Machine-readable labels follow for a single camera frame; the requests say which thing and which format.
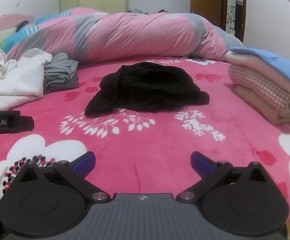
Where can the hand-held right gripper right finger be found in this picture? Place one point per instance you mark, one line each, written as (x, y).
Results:
(200, 163)

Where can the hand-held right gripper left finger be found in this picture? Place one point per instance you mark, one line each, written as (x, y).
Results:
(86, 163)

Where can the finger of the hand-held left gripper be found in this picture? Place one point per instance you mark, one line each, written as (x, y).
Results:
(27, 124)

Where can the black t-shirt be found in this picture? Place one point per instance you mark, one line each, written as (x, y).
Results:
(147, 90)

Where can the pink floral bed blanket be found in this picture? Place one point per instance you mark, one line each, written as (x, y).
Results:
(160, 142)

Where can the white garment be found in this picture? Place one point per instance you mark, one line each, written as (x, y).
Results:
(17, 80)

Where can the dark grey garment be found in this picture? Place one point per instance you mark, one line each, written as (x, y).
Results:
(69, 86)

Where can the light grey garment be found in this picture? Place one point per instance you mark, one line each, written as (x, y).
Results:
(59, 67)

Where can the beige folded cloth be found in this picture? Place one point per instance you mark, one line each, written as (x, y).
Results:
(255, 105)

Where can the blue striped quilt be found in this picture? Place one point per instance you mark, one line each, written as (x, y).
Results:
(36, 25)

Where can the blue folded cloth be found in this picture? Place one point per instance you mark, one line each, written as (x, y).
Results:
(272, 57)

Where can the pink and grey quilt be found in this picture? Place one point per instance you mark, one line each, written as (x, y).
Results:
(135, 35)

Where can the colourful bags pile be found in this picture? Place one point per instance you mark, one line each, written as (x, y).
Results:
(136, 10)

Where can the dark wooden door frame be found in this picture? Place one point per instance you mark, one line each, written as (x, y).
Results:
(243, 10)

